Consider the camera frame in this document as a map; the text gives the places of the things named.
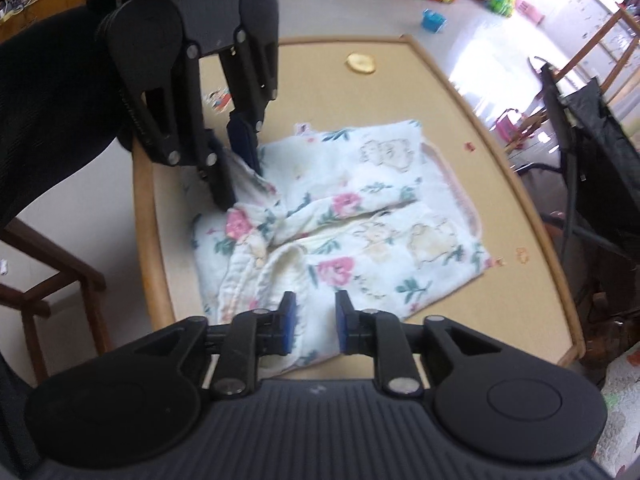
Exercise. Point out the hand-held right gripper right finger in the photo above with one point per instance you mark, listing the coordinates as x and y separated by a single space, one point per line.
341 322

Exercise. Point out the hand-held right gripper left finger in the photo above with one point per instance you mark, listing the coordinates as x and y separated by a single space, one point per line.
289 325

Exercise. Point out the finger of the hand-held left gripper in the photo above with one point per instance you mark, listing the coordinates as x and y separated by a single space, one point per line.
242 142
220 180

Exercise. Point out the floral white baby garment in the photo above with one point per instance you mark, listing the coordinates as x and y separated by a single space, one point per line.
375 210

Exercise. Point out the person's left forearm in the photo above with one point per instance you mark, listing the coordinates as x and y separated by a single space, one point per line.
50 110

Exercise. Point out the cartoon child sticker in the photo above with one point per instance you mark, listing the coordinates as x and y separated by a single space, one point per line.
220 100

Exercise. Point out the yellow fruit slice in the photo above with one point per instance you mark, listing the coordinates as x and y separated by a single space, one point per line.
361 62

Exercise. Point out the wooden chair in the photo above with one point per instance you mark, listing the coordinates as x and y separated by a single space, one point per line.
60 280

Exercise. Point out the blue toy bucket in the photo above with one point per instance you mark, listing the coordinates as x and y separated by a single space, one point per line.
432 19

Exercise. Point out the heart patterned quilt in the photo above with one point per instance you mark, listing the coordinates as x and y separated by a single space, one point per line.
620 410

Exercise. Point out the grey folding recliner chair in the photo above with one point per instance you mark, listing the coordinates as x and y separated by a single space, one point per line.
600 160

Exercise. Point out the pink low box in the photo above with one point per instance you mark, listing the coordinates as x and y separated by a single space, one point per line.
530 10

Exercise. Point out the wooden bar stool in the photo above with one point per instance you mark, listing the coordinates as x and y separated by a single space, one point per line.
597 42

